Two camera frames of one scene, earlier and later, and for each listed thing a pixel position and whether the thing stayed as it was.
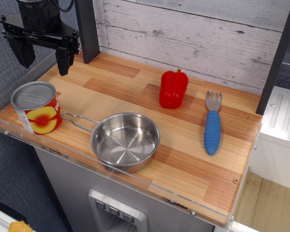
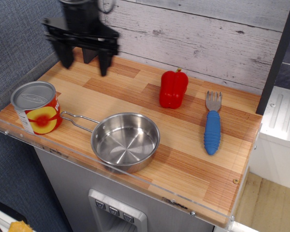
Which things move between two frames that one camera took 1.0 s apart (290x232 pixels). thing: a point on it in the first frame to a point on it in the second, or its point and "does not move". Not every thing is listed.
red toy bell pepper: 173,86 does not move
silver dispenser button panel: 111,215 does not move
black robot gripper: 39,22 to 82,27
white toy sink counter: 276,154 does not move
